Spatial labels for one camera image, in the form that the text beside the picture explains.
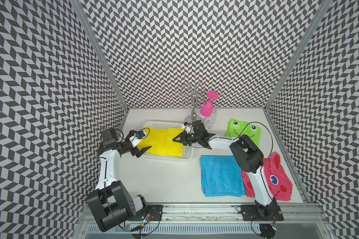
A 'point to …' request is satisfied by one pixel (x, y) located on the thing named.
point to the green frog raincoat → (236, 128)
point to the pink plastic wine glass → (207, 108)
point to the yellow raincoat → (160, 141)
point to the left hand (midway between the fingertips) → (144, 139)
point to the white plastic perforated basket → (187, 150)
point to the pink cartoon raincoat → (279, 184)
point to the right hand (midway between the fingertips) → (174, 141)
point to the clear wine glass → (210, 120)
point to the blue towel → (221, 176)
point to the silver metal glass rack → (193, 97)
